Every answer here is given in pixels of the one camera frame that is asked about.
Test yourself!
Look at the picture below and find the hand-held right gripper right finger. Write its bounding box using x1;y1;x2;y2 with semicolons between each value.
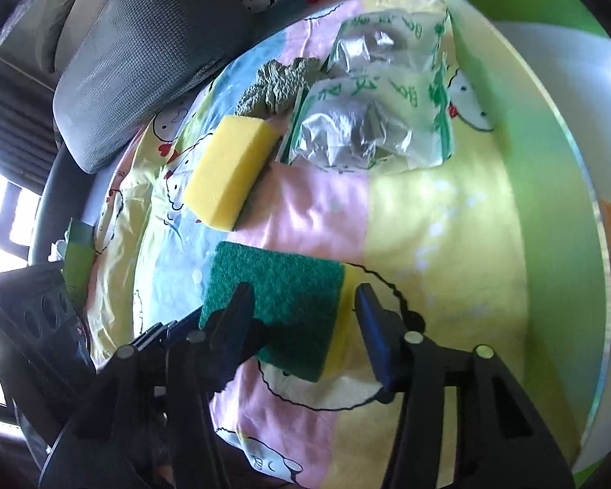
354;283;577;489

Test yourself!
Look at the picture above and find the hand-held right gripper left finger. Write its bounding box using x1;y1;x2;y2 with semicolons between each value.
38;282;274;489

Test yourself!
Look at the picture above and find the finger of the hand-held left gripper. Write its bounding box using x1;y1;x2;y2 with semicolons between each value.
130;308;207;350

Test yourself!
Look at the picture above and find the green and yellow scouring sponge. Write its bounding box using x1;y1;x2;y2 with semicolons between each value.
198;242;360;384

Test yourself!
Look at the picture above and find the clear plastic bag green print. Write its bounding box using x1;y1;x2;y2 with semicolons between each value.
280;68;456;171
322;10;451;79

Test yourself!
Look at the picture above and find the green scrunchie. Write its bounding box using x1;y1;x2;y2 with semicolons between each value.
233;56;314;119

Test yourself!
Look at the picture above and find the green tissue box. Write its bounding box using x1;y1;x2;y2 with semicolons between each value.
51;218;97;306

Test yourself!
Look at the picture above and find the printed pastel blanket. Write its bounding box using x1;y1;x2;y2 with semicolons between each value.
89;0;591;489

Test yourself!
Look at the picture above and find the dark window blind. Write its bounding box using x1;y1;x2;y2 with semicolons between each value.
0;68;58;192

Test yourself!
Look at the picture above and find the grey pillow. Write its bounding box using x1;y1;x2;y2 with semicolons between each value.
52;0;253;174

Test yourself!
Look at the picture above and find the grey fuzzy cloth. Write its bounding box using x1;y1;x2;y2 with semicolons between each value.
0;10;37;65

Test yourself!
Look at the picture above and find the beige cushion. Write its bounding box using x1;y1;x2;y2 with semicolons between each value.
35;0;136;76

